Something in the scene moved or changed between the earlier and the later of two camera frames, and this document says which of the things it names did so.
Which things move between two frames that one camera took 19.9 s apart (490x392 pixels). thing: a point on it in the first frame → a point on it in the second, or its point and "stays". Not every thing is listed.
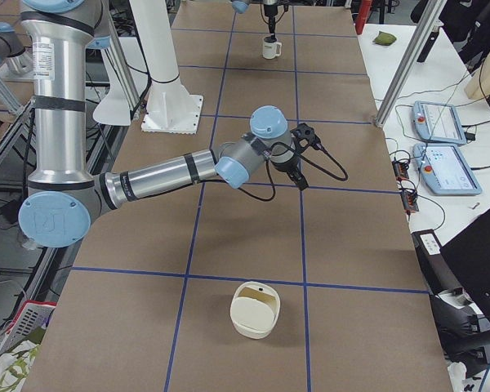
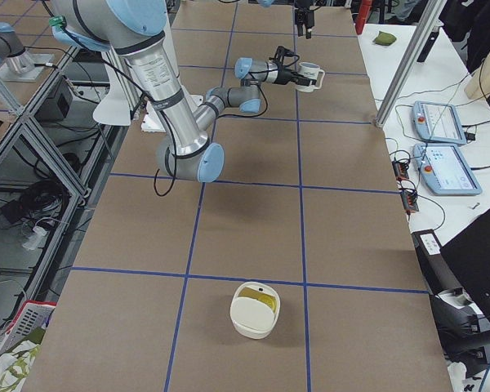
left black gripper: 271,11 → 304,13
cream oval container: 255,309 stays
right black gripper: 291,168 → 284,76
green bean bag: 385,38 stays
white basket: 32,315 stays
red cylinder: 363,15 stays
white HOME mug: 271,48 → 313,71
